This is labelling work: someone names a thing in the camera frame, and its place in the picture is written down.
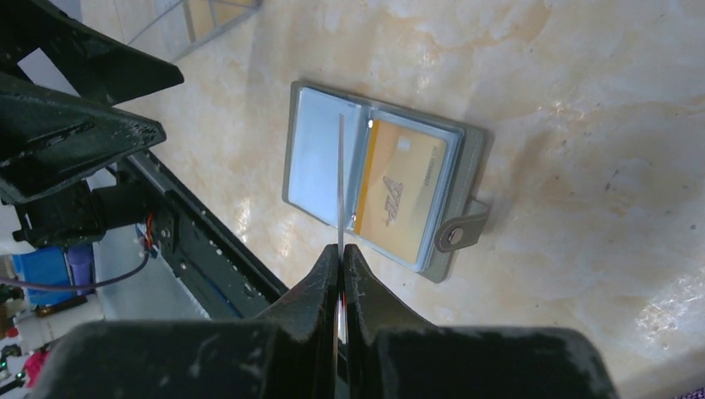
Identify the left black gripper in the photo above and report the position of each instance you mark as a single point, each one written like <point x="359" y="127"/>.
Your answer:
<point x="50" y="139"/>

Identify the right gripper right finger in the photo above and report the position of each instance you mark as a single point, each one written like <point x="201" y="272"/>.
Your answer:
<point x="393" y="352"/>

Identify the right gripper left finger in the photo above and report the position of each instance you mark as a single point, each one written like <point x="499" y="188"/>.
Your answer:
<point x="287" y="351"/>

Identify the clear plastic card box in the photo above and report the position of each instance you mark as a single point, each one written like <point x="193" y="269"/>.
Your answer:
<point x="172" y="29"/>

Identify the silver VIP card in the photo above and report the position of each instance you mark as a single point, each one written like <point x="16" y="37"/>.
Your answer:
<point x="341" y="188"/>

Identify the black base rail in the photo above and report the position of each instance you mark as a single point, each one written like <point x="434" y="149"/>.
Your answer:
<point x="226" y="279"/>

